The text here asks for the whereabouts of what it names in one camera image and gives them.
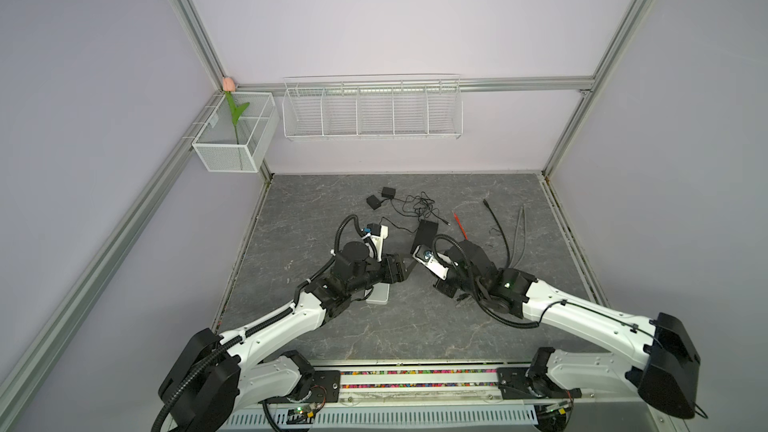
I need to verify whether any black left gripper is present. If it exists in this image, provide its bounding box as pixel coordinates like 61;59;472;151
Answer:
348;253;418;295

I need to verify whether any black ethernet cable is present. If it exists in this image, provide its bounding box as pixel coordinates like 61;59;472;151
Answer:
482;199;511;268

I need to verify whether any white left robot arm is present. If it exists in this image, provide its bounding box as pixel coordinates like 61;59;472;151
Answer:
151;214;409;431

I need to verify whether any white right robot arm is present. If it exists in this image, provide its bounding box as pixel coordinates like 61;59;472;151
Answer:
412;234;706;420

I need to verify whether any black power adapter near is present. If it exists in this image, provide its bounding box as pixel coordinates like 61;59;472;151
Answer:
366;195;382;210

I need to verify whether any black power adapter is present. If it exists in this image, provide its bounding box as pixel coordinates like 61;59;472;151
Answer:
381;187;396;199
366;195;382;210

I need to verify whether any black power adapter far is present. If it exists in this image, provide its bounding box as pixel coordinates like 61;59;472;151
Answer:
381;187;396;199

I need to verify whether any white mesh box basket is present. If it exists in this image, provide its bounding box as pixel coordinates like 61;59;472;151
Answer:
192;92;279;173

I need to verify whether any pink artificial tulip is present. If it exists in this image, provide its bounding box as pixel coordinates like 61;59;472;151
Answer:
222;77;250;145

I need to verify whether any white wire wall basket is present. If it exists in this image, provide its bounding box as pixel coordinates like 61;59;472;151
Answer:
282;74;464;140

